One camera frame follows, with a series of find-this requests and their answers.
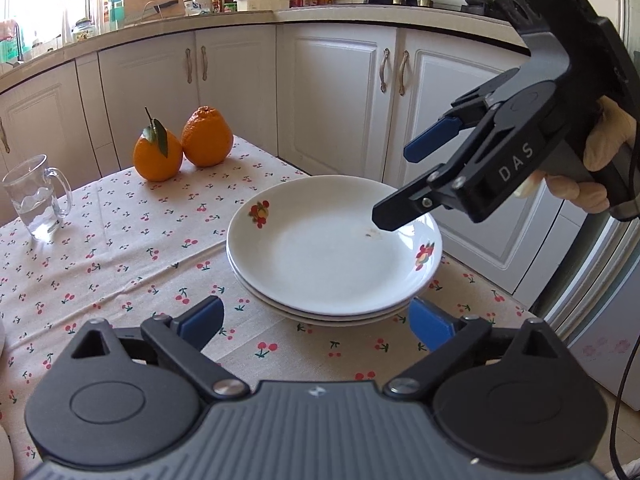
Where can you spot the glass jar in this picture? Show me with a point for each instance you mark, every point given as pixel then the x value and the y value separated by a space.
pixel 84 31

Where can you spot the orange with leaf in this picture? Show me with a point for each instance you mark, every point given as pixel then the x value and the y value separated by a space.
pixel 157 157

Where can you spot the metal faucet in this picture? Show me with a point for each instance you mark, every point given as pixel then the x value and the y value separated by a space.
pixel 17 42

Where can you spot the person's right hand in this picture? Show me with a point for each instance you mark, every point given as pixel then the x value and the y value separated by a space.
pixel 605 135

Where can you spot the glass mug with water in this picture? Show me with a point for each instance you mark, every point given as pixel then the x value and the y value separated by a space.
pixel 35 200

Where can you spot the teal water bottle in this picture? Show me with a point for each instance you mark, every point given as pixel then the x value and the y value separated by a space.
pixel 116 10

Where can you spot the kitchen knife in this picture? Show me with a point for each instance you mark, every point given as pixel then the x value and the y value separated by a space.
pixel 155 9

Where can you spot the kitchen countertop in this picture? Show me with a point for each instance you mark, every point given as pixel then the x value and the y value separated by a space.
pixel 300 12

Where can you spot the grey refrigerator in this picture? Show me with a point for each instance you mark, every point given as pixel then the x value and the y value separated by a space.
pixel 590 310

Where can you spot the bumpy orange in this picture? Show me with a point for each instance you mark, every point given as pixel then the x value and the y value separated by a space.
pixel 207 137

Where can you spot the white kitchen cabinets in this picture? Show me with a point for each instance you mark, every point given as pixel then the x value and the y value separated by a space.
pixel 325 85

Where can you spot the white fruit-print plate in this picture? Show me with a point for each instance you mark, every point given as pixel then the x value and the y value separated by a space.
pixel 320 317
pixel 330 324
pixel 325 260

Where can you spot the cherry-print tablecloth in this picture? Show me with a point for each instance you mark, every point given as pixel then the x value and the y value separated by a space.
pixel 125 260

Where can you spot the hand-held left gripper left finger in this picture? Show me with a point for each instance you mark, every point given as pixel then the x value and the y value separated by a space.
pixel 200 317

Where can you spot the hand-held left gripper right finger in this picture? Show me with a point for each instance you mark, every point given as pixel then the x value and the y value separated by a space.
pixel 430 322

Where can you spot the gas stove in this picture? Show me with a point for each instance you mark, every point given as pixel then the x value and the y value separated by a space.
pixel 440 4

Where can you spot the white plastic container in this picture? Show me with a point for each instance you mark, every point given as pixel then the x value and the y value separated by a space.
pixel 262 3

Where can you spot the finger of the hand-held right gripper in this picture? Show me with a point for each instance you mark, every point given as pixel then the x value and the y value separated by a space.
pixel 400 210
pixel 430 137

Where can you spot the green detergent bottle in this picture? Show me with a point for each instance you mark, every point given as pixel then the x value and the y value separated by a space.
pixel 9 52

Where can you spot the small green can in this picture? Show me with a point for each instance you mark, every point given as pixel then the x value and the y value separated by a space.
pixel 230 8

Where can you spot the cloth on faucet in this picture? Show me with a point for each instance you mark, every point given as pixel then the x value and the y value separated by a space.
pixel 6 30

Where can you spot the blue white plastic packet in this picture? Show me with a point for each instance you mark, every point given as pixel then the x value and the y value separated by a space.
pixel 196 7

